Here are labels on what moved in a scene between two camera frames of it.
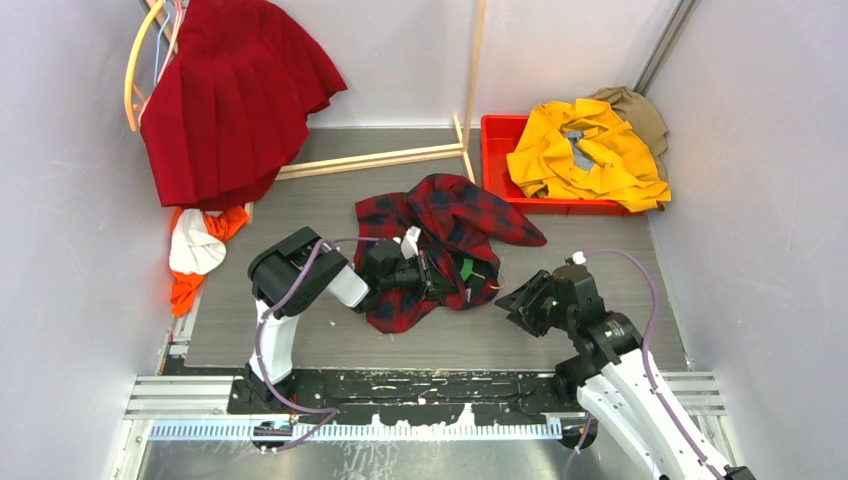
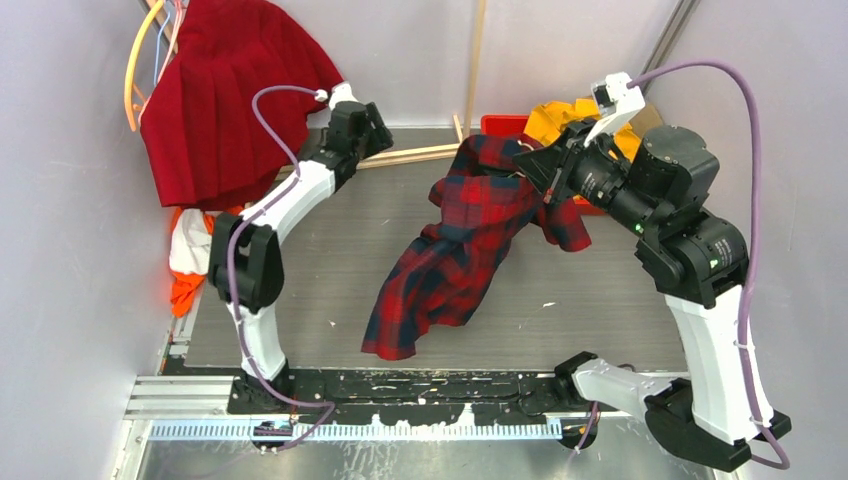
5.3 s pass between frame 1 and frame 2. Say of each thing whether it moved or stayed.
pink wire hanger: stayed
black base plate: stayed
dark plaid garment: moved
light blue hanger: stayed
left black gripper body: moved
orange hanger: stayed
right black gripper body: moved
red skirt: stayed
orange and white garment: stayed
